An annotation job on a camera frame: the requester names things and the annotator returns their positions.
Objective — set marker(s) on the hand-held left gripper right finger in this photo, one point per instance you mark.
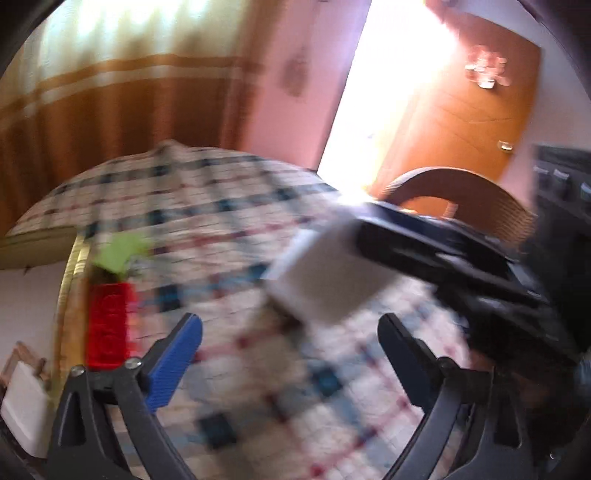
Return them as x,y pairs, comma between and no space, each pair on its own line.
406,364

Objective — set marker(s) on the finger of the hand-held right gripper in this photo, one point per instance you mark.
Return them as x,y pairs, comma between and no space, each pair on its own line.
415,221
406,258

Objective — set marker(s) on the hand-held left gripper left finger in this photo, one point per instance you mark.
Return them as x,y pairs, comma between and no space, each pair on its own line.
175,364

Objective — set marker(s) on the white box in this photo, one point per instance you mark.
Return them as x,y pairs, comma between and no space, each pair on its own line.
323,277

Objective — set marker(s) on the clear plastic tissue packet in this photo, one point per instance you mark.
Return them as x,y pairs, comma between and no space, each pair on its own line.
23,406

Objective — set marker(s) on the gold-rimmed tray box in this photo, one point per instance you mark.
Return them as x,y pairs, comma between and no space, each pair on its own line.
27,295

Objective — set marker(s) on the brown wooden chair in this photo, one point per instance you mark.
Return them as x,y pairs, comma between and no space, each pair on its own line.
485,189

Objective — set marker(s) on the red building block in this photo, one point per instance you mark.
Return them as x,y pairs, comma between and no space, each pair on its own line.
108,323

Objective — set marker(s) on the orange wooden door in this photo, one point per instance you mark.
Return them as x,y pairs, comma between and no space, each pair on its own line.
461,124

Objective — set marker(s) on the green block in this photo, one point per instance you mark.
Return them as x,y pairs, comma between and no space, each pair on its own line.
122,254

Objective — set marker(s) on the white door ornament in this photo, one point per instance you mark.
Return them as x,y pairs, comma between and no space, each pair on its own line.
485,69

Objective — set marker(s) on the hanging tassel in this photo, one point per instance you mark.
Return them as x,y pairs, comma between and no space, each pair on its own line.
295,74

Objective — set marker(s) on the orange and cream curtain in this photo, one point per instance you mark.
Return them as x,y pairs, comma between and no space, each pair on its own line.
115,101

